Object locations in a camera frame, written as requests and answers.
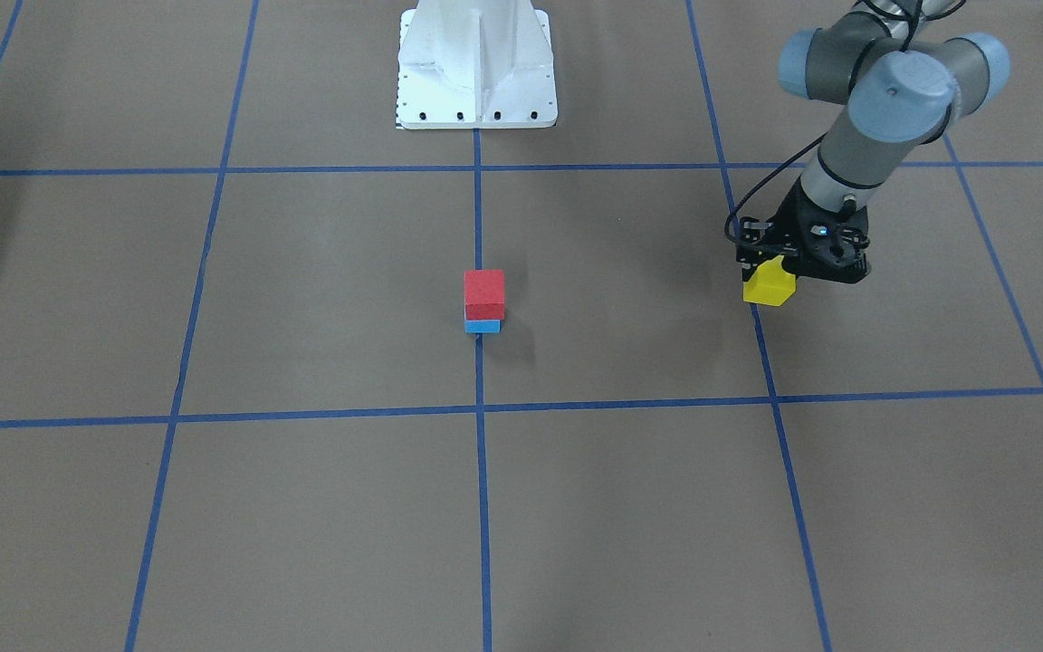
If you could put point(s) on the blue wooden cube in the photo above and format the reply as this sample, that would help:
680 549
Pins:
491 326

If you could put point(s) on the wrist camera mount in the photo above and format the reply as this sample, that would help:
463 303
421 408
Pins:
752 240

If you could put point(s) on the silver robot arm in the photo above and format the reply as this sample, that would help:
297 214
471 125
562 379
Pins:
895 93

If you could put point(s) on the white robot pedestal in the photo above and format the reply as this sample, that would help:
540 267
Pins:
475 65

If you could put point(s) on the red wooden cube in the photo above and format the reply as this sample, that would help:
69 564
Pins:
484 295

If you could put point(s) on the yellow wooden cube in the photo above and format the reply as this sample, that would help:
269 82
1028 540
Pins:
769 283

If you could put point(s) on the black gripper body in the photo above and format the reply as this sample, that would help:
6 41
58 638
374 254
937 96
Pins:
785 217

